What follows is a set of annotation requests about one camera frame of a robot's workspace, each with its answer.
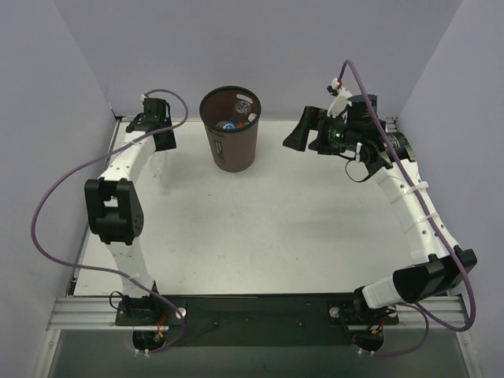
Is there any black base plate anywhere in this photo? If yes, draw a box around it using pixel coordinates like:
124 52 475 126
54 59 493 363
114 293 398 353

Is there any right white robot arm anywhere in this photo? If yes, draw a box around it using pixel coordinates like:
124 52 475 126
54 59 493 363
283 95 477 309

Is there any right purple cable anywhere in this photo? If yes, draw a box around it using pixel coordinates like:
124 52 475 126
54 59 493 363
338 59 478 358

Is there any blue label plastic bottle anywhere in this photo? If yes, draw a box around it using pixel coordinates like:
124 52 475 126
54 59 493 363
216 113 257 131

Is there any purple cable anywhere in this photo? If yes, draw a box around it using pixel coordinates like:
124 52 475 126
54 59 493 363
338 59 478 358
30 88 189 353

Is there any brown plastic waste bin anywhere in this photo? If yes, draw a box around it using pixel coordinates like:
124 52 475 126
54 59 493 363
199 86 262 172

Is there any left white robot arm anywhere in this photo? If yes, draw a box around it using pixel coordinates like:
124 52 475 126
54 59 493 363
84 97 176 324

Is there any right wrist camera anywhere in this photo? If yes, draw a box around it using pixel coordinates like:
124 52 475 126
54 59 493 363
327 78 352 117

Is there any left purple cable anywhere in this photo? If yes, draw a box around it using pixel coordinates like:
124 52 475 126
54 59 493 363
30 88 189 353

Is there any clear plastic bottle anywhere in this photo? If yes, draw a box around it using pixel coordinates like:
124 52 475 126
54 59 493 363
150 150 170 195

